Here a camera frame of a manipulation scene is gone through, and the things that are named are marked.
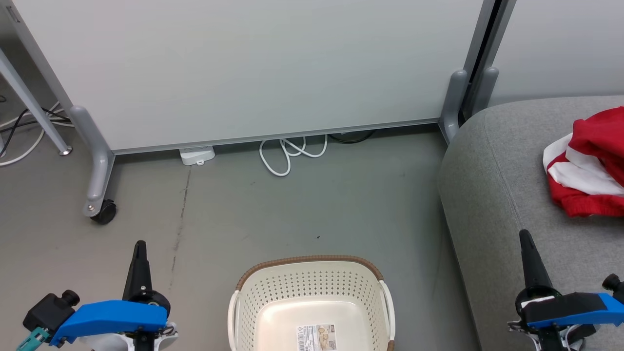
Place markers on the wide white partition panel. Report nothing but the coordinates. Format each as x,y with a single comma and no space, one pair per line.
243,68

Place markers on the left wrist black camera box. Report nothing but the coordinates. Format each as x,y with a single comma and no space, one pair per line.
48,309

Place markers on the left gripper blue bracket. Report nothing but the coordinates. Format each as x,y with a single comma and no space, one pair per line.
107,317

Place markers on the grey partition foot with caster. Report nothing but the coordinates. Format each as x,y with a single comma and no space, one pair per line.
97,165

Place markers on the black caster wheel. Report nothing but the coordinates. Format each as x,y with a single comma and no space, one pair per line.
105,212

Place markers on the grey metal table leg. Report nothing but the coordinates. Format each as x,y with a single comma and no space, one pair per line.
34,107

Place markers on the gripper blue bracket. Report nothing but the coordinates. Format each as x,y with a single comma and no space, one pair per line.
107,317
599,309

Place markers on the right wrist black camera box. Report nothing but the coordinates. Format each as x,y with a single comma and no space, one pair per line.
614,283

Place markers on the printed basket label sticker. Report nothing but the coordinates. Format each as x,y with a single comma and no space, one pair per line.
317,338

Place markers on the cream perforated laundry basket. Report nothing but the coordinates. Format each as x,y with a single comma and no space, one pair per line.
312,292

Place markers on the red garment with white stripe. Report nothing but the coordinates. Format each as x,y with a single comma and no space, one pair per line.
580,185

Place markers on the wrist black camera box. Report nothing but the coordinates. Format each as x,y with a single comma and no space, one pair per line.
614,283
48,309

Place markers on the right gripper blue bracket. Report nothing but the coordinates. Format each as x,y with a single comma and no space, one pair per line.
599,309

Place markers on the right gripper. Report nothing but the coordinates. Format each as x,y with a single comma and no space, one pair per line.
560,306

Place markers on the narrow white partition panel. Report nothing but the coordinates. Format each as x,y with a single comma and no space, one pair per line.
560,44

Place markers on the right white grey robot arm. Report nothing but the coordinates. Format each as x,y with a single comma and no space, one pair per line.
560,339

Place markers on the grey fabric sofa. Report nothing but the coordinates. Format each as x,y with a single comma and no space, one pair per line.
507,234

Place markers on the white power adapter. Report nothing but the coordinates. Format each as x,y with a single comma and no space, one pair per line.
197,156

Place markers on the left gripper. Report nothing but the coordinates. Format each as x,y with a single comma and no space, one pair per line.
156,295

